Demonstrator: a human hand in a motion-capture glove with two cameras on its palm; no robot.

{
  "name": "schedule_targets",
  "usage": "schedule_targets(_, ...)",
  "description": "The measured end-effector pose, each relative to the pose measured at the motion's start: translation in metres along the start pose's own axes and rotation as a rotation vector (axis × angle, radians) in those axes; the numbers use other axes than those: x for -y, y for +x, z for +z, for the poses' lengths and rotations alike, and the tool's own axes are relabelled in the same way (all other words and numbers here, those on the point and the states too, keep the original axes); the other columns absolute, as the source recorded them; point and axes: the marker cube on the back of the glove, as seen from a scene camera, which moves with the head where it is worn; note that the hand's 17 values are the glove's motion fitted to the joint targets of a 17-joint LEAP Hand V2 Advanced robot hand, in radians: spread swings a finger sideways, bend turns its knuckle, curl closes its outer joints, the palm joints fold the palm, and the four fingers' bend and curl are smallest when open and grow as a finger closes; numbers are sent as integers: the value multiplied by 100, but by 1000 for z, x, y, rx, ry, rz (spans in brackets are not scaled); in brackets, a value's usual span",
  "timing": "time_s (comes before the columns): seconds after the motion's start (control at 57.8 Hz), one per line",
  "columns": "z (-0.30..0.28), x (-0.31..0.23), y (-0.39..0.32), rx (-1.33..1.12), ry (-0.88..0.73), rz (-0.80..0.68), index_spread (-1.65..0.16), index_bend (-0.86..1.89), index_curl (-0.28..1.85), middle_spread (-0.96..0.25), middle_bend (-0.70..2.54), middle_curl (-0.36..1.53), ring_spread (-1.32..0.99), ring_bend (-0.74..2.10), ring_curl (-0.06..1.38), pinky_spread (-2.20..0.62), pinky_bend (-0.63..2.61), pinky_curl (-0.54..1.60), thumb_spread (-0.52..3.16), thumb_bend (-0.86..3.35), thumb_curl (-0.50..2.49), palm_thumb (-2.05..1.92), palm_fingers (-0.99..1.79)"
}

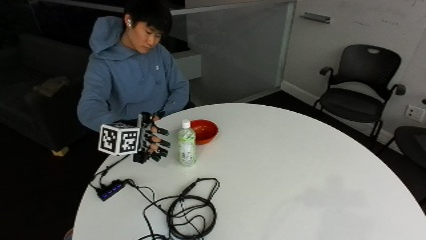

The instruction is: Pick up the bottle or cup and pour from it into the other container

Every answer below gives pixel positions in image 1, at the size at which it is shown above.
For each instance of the white wall outlet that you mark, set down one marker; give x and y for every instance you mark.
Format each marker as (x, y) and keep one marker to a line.
(415, 113)

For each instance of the grey cushion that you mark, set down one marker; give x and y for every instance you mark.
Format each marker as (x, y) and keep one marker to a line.
(51, 86)

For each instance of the person in blue hoodie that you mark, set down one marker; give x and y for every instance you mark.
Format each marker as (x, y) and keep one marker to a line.
(128, 80)

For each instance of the clear bottle with green label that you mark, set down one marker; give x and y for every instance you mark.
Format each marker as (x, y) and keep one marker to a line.
(187, 146)

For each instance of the grey wall-mounted tray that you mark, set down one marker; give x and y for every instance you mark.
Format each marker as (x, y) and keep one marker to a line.
(315, 17)

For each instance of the white cube with black markers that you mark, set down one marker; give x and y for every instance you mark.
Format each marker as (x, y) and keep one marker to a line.
(119, 139)

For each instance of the red bowl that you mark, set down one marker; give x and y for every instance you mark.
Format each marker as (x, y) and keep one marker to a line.
(207, 130)

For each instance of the frosted glass partition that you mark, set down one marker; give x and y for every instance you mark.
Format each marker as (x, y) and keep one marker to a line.
(240, 50)

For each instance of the dark chair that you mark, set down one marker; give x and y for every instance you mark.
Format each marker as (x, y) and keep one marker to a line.
(413, 143)

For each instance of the black office chair with armrests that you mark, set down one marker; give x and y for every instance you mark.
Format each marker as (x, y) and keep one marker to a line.
(355, 96)

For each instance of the white cabinet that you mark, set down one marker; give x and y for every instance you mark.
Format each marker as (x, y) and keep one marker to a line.
(188, 65)

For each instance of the white earbud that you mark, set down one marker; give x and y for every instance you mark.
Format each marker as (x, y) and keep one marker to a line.
(128, 22)

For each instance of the black usb hub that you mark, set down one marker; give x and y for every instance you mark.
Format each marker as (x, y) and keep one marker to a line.
(111, 190)

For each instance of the dark sofa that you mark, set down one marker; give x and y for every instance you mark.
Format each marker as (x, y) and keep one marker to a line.
(31, 100)

